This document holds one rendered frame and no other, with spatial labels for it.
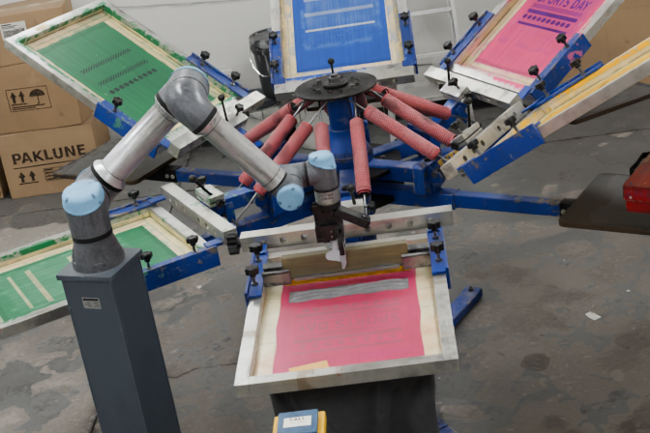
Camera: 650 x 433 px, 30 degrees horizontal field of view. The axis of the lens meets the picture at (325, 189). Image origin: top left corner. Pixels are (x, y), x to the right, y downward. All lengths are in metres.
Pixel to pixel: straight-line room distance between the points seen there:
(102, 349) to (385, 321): 0.83
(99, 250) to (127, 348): 0.30
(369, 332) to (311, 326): 0.18
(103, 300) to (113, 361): 0.21
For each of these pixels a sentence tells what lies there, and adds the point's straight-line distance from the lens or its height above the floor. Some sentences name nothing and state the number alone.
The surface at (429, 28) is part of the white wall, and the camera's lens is 7.70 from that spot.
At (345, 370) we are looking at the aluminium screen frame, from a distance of 3.16.
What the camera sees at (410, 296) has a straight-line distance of 3.54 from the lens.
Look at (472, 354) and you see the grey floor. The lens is 5.10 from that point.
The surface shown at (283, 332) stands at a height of 0.95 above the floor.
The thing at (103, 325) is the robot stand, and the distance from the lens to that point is 3.55.
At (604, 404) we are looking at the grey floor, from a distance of 4.73.
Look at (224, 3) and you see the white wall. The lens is 7.69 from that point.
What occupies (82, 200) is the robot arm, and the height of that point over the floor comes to 1.41.
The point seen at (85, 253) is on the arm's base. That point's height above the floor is 1.26.
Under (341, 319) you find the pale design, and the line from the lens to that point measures 3.48.
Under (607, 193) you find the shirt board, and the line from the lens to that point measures 4.09.
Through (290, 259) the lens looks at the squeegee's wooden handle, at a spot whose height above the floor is 1.05.
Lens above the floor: 2.59
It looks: 22 degrees down
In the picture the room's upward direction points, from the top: 10 degrees counter-clockwise
